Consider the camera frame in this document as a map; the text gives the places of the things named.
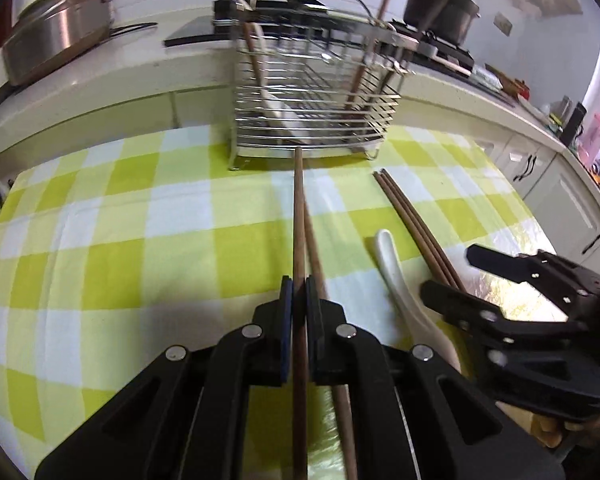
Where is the pink water bottle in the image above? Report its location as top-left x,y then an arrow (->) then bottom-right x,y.
580,113 -> 600,169

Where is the person right hand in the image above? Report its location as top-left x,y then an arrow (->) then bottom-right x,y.
530,414 -> 600,448

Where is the wire utensil holder basket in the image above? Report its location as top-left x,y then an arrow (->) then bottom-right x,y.
230,0 -> 408,165

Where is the black bottle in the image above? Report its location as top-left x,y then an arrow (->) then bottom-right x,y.
560,102 -> 586,148

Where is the black gas stove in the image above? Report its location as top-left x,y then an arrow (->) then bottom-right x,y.
163,0 -> 514,107

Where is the red teapot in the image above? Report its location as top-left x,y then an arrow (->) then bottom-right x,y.
514,79 -> 530,101

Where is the black cooking pot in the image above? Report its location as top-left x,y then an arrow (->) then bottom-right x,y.
403,0 -> 480,46

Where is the yellow checkered tablecloth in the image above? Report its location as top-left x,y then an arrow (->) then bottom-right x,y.
0,126 -> 562,476

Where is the steel rice cooker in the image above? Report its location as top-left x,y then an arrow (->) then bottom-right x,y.
2,0 -> 111,87

